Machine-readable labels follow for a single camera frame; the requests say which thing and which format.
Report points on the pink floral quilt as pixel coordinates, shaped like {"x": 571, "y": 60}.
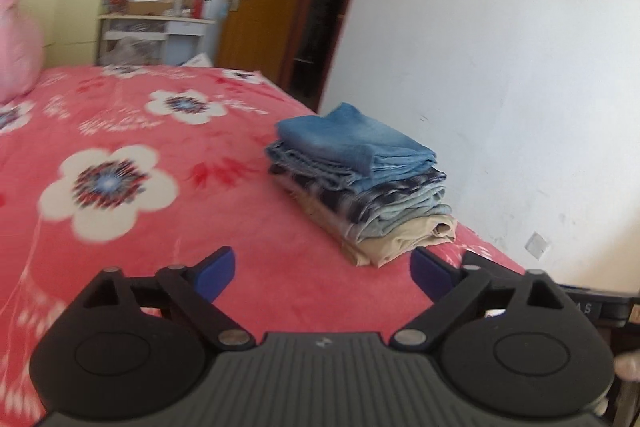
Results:
{"x": 17, "y": 47}

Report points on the folded plaid shirt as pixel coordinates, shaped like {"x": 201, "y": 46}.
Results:
{"x": 390, "y": 194}

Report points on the white wall socket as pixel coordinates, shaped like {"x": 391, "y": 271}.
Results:
{"x": 537, "y": 245}

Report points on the red floral blanket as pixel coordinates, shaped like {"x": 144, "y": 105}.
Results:
{"x": 250, "y": 227}

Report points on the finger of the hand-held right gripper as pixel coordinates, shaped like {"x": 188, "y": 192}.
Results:
{"x": 495, "y": 266}

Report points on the cardboard box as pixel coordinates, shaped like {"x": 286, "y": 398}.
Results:
{"x": 150, "y": 7}

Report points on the clear plastic bag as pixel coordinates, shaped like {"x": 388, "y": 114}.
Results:
{"x": 130, "y": 52}

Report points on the folded light denim garment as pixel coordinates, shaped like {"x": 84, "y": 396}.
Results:
{"x": 420, "y": 214}

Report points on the person's right hand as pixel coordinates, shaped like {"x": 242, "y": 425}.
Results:
{"x": 629, "y": 366}

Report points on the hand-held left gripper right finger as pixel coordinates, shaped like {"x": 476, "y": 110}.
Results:
{"x": 427, "y": 272}

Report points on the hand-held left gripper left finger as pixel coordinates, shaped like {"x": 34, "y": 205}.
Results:
{"x": 217, "y": 272}

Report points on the blue denim jeans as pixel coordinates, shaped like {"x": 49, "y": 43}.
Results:
{"x": 350, "y": 137}

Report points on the stack of folded clothes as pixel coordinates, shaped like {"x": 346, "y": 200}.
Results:
{"x": 400, "y": 242}

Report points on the red thermos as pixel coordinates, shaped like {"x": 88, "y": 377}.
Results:
{"x": 199, "y": 9}

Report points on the white desk shelf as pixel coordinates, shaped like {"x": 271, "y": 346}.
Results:
{"x": 185, "y": 37}

